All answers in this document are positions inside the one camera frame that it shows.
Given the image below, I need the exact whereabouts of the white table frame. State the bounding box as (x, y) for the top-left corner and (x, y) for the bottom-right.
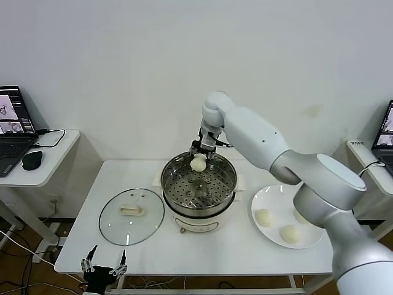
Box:
(106, 272), (335, 295)

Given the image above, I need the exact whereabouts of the white steamed baozi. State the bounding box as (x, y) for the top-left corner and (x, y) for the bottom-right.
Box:
(256, 208), (274, 228)
(190, 154), (206, 172)
(293, 209), (311, 225)
(280, 224), (302, 245)

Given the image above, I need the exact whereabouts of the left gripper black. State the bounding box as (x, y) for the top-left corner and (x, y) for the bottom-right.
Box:
(81, 245), (128, 295)

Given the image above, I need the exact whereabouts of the grey floor power strip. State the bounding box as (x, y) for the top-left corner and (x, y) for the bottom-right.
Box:
(32, 245), (61, 264)

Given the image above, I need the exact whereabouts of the black cable with adapter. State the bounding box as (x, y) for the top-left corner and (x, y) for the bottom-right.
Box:
(357, 164), (380, 178)

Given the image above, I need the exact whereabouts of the round glass lid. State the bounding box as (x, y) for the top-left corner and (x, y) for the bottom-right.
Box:
(98, 187), (165, 246)

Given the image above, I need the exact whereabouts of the white round plate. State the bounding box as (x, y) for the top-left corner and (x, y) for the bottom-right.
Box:
(251, 184), (325, 250)

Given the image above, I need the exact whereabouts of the white floor cable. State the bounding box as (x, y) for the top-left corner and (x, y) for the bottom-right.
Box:
(0, 229), (56, 266)

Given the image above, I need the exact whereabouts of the stainless steel steamer pot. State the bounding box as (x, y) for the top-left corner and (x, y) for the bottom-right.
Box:
(152, 150), (246, 216)

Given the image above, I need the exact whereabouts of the black computer mouse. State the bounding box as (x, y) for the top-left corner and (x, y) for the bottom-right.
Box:
(22, 151), (44, 171)

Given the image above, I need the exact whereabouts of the perforated steel steamer tray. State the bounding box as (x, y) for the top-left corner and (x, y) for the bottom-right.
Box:
(165, 167), (233, 208)

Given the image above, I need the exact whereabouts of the cream electric cooker base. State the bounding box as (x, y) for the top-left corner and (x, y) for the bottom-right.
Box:
(152, 171), (246, 235)

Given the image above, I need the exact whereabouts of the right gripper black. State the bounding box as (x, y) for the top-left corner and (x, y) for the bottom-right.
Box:
(189, 130), (222, 160)

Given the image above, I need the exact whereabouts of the black usb cable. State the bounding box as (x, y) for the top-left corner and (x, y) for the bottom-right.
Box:
(30, 128), (66, 149)

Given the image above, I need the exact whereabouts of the open black laptop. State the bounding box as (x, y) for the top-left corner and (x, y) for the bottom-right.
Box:
(370, 99), (393, 175)
(0, 85), (40, 178)

